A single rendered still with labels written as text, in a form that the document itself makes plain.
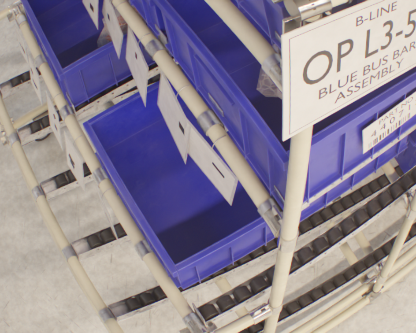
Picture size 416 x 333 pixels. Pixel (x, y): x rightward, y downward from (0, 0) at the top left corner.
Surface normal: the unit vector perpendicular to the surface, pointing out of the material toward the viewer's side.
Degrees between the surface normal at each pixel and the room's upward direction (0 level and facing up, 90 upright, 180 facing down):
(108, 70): 90
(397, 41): 90
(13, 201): 0
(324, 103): 90
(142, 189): 3
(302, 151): 90
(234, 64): 4
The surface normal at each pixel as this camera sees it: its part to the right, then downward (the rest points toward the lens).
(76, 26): -0.08, -0.46
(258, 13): -0.85, 0.51
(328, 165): 0.50, 0.75
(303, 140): 0.05, 0.87
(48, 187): 0.12, -0.56
